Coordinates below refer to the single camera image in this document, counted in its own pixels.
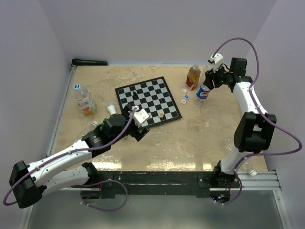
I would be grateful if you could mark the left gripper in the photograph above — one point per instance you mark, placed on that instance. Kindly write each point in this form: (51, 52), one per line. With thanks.
(136, 133)

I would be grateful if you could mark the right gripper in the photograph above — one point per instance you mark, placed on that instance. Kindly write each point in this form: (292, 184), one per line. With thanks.
(210, 76)

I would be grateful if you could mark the pepsi label bottle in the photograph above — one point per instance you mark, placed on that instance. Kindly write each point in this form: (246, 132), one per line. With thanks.
(203, 92)

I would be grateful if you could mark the amber drink bottle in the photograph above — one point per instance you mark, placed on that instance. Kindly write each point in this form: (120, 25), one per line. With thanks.
(193, 77)

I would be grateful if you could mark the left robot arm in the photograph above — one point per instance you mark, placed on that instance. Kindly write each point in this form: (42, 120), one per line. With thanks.
(69, 167)

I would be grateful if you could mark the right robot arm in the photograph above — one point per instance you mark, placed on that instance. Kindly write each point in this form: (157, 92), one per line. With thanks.
(253, 134)

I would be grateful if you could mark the white tube bottle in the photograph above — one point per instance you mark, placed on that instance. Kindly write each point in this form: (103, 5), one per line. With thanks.
(111, 108)

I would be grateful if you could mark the clear bottle left front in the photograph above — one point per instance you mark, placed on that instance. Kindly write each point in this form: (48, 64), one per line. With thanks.
(95, 124)

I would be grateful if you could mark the blue cap tea bottle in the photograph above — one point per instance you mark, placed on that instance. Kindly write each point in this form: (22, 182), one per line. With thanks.
(84, 99)

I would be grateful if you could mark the clear crushed bottle right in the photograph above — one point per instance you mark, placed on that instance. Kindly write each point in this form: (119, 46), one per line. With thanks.
(247, 167)

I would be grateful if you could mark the white chess piece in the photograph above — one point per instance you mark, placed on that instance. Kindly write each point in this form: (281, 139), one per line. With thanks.
(161, 113)

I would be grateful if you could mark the black chess piece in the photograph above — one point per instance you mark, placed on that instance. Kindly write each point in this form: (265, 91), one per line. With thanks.
(135, 95)

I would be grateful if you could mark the black white chessboard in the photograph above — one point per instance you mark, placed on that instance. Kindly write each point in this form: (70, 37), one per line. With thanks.
(153, 96)

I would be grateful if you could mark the black base frame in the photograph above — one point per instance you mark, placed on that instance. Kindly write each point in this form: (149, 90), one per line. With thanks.
(173, 183)

